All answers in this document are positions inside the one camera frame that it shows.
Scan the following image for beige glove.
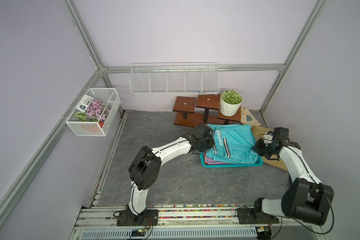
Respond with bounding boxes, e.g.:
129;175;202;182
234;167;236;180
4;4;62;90
241;108;263;127

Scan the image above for white wire basket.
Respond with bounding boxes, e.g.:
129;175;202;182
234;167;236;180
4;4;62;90
65;88;121;137

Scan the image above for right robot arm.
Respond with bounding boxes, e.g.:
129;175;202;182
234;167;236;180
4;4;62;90
252;127;334;226

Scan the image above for purple pants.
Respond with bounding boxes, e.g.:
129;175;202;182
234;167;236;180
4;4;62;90
203;155;229;166

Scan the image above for teal pants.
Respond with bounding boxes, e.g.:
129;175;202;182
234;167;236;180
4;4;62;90
206;124;259;165

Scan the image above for white pot green plant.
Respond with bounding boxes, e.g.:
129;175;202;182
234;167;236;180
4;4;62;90
220;89;243;117

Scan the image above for teal plastic basket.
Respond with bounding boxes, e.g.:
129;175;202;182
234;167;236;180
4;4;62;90
200;154;263;168

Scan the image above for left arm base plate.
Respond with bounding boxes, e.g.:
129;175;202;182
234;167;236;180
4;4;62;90
117;209;159;227

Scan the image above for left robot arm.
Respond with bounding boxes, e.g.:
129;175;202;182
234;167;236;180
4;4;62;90
127;124;215;218

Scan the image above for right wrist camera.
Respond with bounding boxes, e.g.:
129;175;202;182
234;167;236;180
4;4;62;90
263;131;273;145

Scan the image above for pink artificial flowers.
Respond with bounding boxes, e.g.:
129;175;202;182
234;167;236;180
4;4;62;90
85;99;111;122

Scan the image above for brown wooden tiered stand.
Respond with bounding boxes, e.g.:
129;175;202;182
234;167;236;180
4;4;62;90
173;95;241;128

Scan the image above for khaki pants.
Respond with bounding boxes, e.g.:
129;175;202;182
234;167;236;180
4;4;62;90
251;126;288;171

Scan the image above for white wire wall shelf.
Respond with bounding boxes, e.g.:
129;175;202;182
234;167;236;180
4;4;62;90
129;62;220;95

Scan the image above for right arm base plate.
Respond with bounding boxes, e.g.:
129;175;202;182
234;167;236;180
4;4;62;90
235;208;280;226

